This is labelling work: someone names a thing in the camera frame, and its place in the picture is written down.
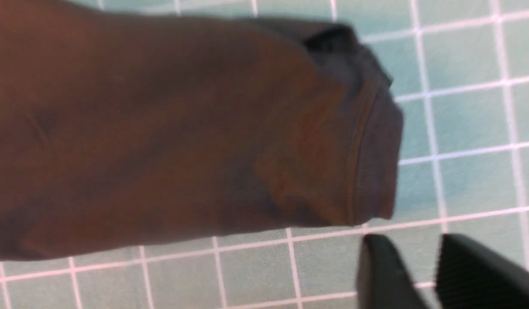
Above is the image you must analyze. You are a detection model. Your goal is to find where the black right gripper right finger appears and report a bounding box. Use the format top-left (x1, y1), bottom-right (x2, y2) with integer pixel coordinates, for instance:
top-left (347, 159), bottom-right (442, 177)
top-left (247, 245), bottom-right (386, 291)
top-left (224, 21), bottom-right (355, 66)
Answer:
top-left (435, 233), bottom-right (529, 309)

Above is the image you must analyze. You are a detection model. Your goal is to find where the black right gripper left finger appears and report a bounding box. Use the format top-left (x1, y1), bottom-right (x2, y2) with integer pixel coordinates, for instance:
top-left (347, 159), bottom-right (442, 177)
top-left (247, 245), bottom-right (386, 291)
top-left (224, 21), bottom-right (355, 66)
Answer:
top-left (356, 233), bottom-right (429, 309)

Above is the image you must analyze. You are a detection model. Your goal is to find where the dark gray long-sleeve top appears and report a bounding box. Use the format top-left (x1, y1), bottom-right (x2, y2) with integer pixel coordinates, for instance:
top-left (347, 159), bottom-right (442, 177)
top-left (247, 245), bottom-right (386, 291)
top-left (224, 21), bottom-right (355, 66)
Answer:
top-left (0, 0), bottom-right (403, 262)

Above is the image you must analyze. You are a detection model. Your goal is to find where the green checkered table mat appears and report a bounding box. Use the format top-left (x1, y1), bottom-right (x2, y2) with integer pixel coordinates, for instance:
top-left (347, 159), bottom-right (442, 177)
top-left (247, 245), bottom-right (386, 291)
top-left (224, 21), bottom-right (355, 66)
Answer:
top-left (0, 0), bottom-right (529, 309)

